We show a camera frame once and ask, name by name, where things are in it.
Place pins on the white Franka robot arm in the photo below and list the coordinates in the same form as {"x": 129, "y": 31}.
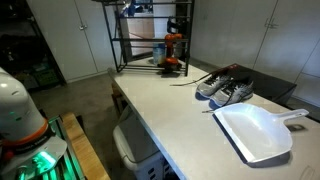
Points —
{"x": 16, "y": 106}

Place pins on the orange and black drill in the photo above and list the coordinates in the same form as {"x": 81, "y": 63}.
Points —
{"x": 171, "y": 61}

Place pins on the clear wipes canister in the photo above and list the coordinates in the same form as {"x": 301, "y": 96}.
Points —
{"x": 159, "y": 55}

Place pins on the brown wooden stool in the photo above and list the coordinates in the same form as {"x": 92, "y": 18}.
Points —
{"x": 116, "y": 98}

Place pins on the white folding table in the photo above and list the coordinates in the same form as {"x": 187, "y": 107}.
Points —
{"x": 186, "y": 133}

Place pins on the grey running shoe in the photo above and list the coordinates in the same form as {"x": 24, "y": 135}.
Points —
{"x": 211, "y": 86}
{"x": 233, "y": 93}

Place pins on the white laundry basket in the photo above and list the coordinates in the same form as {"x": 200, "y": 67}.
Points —
{"x": 133, "y": 146}

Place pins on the white cabinet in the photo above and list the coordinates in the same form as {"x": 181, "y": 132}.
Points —
{"x": 66, "y": 43}
{"x": 233, "y": 33}

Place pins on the light wooden bench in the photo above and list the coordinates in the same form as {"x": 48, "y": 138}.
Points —
{"x": 83, "y": 150}

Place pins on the white dustpan blue edge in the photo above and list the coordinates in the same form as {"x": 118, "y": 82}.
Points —
{"x": 256, "y": 133}

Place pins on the black floor mat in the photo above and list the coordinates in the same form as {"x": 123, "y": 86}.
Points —
{"x": 273, "y": 86}

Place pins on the green crate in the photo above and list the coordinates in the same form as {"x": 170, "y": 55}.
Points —
{"x": 46, "y": 77}

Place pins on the dark storage shelving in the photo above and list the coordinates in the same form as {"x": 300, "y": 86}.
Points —
{"x": 30, "y": 50}

